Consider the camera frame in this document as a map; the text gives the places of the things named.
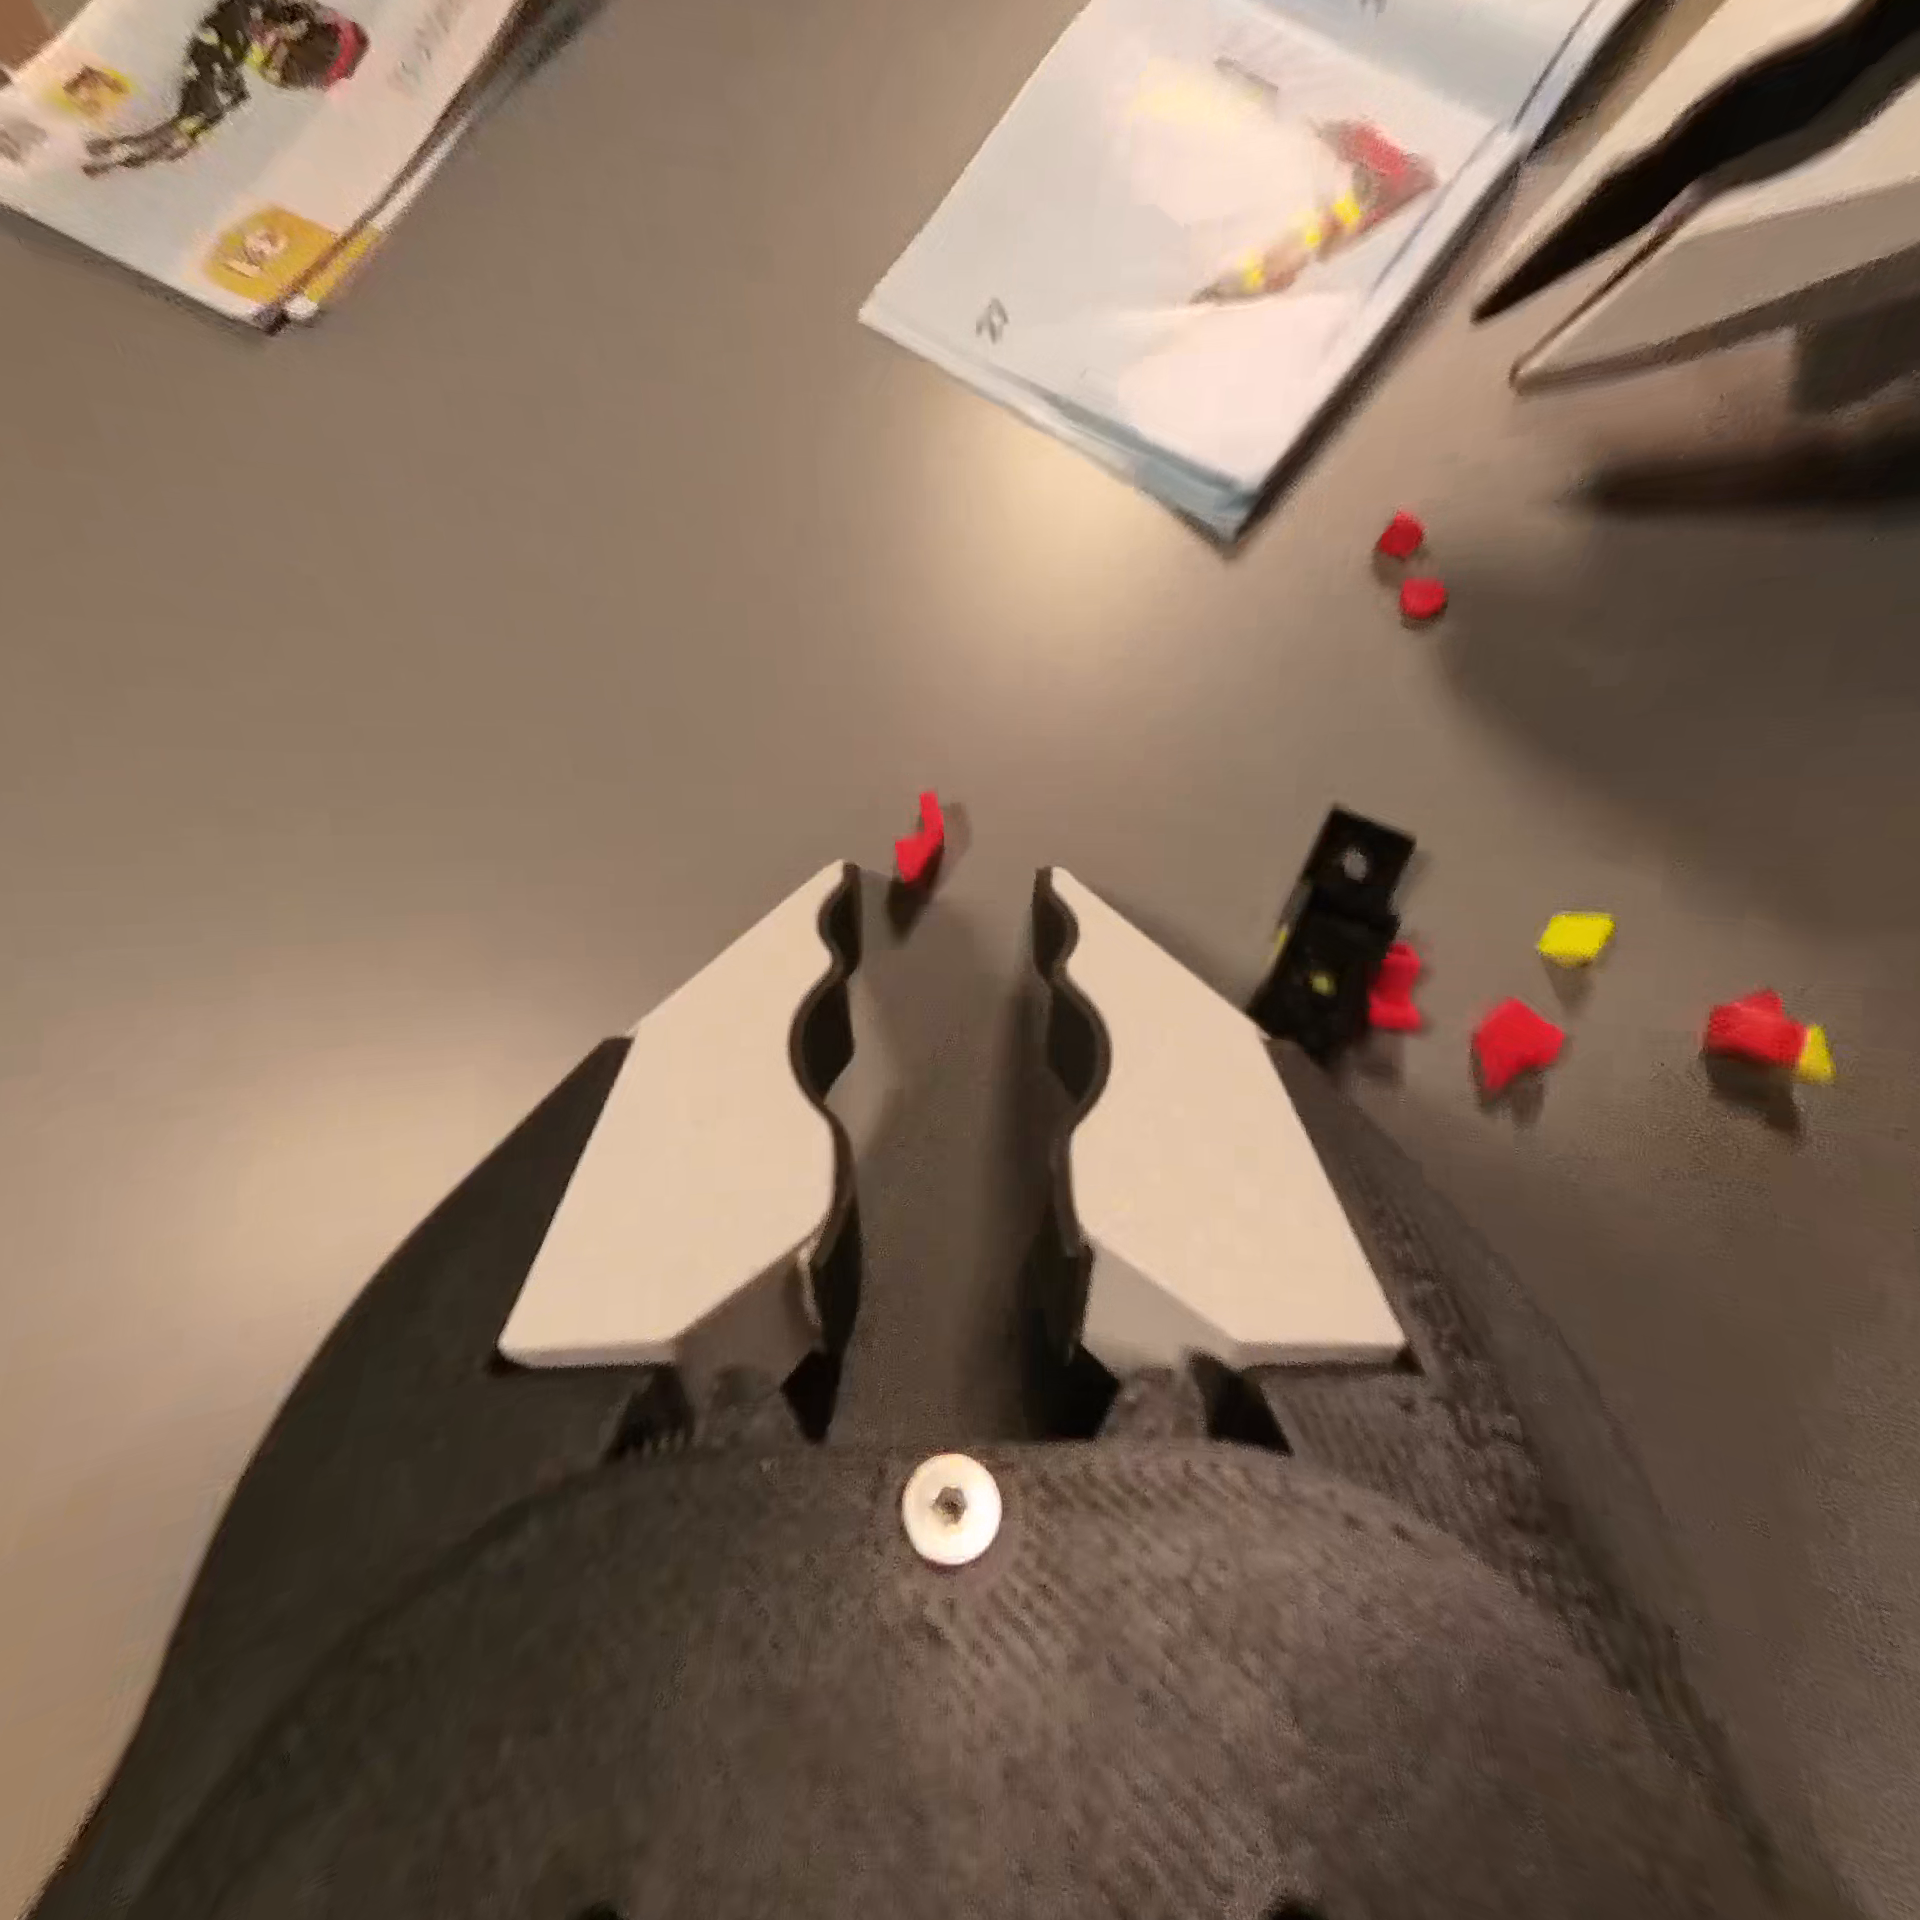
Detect red yellow black brick assembly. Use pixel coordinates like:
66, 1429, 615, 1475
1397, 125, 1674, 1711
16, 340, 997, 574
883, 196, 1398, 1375
1246, 805, 1422, 1063

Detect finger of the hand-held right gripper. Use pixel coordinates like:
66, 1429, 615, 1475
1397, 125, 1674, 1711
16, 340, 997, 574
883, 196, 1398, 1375
1469, 0, 1920, 324
1507, 138, 1920, 396

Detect open instruction booklet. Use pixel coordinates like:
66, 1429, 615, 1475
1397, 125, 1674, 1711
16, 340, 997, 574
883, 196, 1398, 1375
858, 0, 1653, 544

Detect closed instruction booklet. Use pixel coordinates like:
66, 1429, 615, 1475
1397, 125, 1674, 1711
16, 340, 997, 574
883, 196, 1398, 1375
0, 0, 602, 336

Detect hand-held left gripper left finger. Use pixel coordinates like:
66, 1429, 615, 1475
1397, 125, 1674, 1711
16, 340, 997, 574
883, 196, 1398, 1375
496, 861, 864, 1444

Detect red and yellow wedge bricks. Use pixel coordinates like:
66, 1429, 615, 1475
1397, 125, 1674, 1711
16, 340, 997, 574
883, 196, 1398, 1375
1701, 988, 1837, 1086

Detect red wedge toy brick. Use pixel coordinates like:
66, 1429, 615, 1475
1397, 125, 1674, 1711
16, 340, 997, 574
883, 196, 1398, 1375
1468, 997, 1567, 1096

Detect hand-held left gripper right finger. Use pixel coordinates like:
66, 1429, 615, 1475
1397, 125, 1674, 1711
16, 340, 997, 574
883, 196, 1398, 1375
1030, 864, 1413, 1442

